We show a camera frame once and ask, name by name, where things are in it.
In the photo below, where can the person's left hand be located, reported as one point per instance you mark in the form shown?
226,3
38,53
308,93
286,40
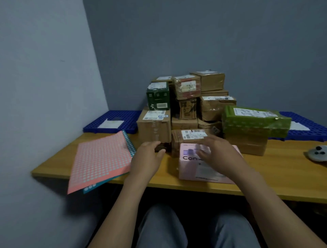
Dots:
145,163

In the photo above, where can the pile of brown parcels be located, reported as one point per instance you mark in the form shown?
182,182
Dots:
212,81

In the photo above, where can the white paper note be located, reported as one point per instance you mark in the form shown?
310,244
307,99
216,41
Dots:
111,124
297,126

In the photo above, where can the person's right hand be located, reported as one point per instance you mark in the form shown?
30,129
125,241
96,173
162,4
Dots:
222,158

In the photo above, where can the person's right forearm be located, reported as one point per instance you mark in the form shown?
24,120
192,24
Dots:
268,209

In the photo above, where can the person's grey trousers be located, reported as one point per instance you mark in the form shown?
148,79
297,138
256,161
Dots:
161,230

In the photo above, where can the pink dot sticker sheet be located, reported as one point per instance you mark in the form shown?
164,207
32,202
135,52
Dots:
99,161

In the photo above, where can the light green parcel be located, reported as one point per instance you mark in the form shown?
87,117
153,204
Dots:
255,125

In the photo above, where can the dark green box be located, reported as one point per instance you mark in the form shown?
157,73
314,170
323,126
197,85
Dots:
158,99

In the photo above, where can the person's left forearm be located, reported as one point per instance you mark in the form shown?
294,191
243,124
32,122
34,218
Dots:
120,217

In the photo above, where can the blue plastic grid pallet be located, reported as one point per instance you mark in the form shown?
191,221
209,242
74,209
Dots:
314,134
127,117

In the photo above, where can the white handheld controller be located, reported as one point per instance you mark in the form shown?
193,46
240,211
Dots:
319,154

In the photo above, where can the large pink box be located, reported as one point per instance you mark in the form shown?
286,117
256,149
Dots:
189,166

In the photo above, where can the brown box with blue-marked label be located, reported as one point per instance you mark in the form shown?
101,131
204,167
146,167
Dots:
153,130

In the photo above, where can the black and pink box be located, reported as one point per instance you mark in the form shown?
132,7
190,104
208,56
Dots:
164,147

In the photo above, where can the teal sticker sheet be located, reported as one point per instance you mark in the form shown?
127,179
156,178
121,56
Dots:
130,145

